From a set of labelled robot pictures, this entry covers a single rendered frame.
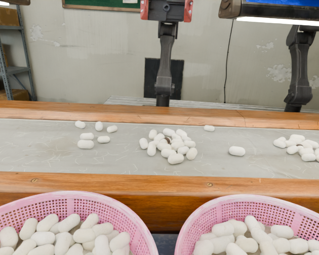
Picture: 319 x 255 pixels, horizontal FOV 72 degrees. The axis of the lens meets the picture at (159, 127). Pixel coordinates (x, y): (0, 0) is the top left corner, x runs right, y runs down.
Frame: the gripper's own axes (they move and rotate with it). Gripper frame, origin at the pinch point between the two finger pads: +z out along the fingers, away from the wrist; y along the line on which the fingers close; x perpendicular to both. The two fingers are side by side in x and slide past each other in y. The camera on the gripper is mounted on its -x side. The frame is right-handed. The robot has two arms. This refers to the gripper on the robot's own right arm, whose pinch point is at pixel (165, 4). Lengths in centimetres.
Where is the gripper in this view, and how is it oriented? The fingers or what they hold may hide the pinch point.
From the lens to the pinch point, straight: 61.4
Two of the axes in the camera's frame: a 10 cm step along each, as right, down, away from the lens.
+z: -0.6, 4.0, -9.1
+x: -0.6, 9.1, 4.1
